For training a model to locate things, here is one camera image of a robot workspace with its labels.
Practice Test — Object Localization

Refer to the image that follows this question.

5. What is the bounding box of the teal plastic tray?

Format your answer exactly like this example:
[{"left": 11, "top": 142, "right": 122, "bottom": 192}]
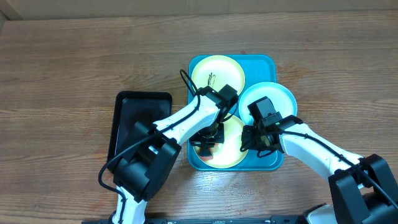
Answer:
[{"left": 188, "top": 55, "right": 284, "bottom": 171}]

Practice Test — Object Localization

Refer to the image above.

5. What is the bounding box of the red green sponge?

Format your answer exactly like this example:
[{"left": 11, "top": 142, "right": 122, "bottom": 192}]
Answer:
[{"left": 198, "top": 148, "right": 213, "bottom": 161}]

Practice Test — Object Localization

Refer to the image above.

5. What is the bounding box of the yellow-rim plate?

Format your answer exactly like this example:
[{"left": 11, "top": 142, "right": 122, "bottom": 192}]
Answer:
[
  {"left": 193, "top": 115, "right": 247, "bottom": 169},
  {"left": 191, "top": 55, "right": 245, "bottom": 95}
]

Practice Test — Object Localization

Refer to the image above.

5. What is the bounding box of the black plastic tray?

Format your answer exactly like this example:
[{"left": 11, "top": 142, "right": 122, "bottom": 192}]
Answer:
[{"left": 107, "top": 91, "right": 175, "bottom": 175}]

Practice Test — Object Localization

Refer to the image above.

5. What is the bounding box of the blue-rim white plate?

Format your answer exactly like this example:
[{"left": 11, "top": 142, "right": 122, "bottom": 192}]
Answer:
[{"left": 238, "top": 82, "right": 298, "bottom": 125}]

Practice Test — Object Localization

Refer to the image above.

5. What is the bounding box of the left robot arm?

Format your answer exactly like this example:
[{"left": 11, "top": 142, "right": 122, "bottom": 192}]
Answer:
[{"left": 102, "top": 85, "right": 238, "bottom": 223}]

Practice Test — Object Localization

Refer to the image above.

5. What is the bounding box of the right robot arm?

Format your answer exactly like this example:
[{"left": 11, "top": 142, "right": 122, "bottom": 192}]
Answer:
[{"left": 240, "top": 96, "right": 397, "bottom": 224}]

